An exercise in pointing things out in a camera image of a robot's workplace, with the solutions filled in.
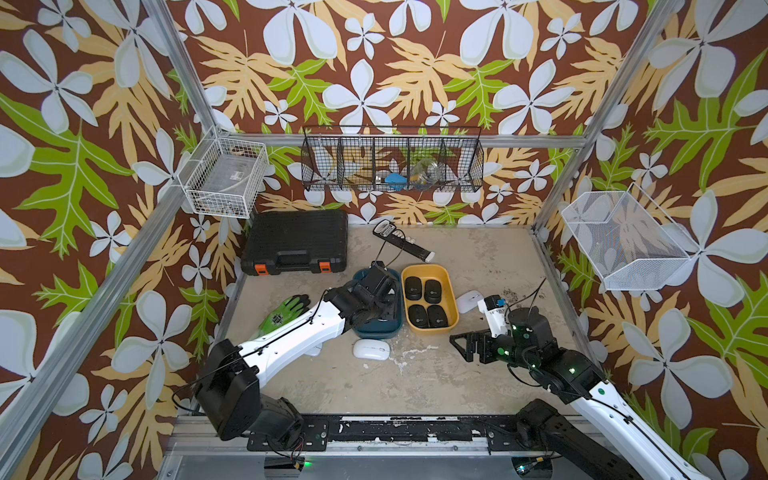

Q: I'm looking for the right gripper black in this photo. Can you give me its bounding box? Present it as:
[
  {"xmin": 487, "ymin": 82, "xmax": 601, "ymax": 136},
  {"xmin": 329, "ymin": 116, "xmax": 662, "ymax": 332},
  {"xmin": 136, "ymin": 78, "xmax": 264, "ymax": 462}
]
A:
[{"xmin": 447, "ymin": 327, "xmax": 537, "ymax": 372}]

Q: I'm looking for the teal plastic storage box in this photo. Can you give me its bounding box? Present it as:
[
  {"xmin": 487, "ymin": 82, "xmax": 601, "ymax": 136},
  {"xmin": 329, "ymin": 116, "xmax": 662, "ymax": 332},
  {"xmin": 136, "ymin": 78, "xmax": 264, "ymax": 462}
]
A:
[{"xmin": 353, "ymin": 268, "xmax": 405, "ymax": 340}]

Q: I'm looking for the black mouse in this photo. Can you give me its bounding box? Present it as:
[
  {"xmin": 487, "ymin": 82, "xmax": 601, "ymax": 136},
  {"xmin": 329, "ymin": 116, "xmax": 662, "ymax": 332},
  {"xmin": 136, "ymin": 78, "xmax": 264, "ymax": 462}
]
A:
[
  {"xmin": 423, "ymin": 279, "xmax": 443, "ymax": 305},
  {"xmin": 403, "ymin": 276, "xmax": 423, "ymax": 301},
  {"xmin": 408, "ymin": 304, "xmax": 429, "ymax": 329},
  {"xmin": 427, "ymin": 305, "xmax": 448, "ymax": 329}
]

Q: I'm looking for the white mouse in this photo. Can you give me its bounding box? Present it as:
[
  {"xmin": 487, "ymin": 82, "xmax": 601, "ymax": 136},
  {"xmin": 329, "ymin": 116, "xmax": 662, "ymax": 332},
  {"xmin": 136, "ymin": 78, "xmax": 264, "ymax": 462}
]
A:
[
  {"xmin": 352, "ymin": 339, "xmax": 391, "ymax": 361},
  {"xmin": 456, "ymin": 290, "xmax": 484, "ymax": 315}
]

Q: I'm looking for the yellow plastic storage box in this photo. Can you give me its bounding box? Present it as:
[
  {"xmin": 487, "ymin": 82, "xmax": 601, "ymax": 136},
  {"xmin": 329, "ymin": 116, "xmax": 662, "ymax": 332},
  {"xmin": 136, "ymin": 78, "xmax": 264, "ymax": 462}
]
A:
[{"xmin": 401, "ymin": 263, "xmax": 460, "ymax": 334}]

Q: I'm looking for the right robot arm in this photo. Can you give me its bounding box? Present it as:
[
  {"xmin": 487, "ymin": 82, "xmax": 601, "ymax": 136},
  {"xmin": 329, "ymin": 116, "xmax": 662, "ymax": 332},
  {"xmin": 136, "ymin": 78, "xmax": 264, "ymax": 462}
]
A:
[{"xmin": 449, "ymin": 301, "xmax": 704, "ymax": 479}]

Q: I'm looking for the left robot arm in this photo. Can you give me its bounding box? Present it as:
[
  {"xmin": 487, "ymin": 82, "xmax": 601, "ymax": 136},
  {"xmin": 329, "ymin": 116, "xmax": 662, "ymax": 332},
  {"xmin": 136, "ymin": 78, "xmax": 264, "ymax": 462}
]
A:
[{"xmin": 194, "ymin": 262, "xmax": 397, "ymax": 448}]

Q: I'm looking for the black lint roller stick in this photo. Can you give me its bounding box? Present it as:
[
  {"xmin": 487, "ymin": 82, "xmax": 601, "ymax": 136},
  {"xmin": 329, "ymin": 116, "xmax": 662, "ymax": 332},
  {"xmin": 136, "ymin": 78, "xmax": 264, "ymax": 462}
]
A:
[{"xmin": 373, "ymin": 219, "xmax": 435, "ymax": 263}]

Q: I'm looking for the green cloth glove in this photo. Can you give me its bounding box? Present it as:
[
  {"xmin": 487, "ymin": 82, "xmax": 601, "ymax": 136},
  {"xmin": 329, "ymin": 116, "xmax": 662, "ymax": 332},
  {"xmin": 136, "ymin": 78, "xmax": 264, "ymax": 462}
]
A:
[{"xmin": 255, "ymin": 294, "xmax": 310, "ymax": 338}]

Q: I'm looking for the black tool case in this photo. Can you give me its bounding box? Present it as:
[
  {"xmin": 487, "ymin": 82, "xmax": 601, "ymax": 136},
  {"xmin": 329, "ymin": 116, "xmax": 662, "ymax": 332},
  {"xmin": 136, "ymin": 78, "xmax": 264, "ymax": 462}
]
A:
[{"xmin": 241, "ymin": 210, "xmax": 349, "ymax": 276}]

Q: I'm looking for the blue lid in basket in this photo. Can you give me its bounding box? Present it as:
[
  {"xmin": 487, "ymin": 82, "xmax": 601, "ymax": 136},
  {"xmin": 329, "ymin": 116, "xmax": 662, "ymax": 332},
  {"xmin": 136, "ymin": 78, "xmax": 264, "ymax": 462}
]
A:
[{"xmin": 384, "ymin": 173, "xmax": 408, "ymax": 192}]

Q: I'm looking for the clear glass jar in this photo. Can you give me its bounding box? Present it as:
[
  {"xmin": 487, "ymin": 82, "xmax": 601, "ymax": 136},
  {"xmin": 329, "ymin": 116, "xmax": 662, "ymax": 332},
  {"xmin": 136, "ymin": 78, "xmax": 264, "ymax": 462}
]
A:
[{"xmin": 408, "ymin": 157, "xmax": 440, "ymax": 191}]

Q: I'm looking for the white mesh basket right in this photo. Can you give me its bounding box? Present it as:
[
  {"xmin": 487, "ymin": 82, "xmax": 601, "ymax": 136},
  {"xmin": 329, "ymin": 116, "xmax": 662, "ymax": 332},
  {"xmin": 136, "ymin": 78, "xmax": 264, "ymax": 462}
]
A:
[{"xmin": 561, "ymin": 183, "xmax": 700, "ymax": 292}]

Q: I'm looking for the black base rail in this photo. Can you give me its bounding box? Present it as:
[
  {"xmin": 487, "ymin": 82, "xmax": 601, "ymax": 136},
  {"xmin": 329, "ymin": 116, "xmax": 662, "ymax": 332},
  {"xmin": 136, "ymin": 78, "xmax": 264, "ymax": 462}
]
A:
[{"xmin": 242, "ymin": 414, "xmax": 547, "ymax": 453}]

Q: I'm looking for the black wire basket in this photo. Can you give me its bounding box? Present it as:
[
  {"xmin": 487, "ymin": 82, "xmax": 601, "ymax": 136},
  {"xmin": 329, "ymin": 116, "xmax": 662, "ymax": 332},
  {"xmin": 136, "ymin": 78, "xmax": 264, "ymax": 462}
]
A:
[{"xmin": 299, "ymin": 125, "xmax": 485, "ymax": 193}]

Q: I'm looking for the white wire basket left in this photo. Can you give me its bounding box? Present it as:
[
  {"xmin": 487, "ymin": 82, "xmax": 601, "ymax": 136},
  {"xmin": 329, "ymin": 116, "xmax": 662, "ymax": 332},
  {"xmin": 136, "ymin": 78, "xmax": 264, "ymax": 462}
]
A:
[{"xmin": 179, "ymin": 128, "xmax": 270, "ymax": 219}]

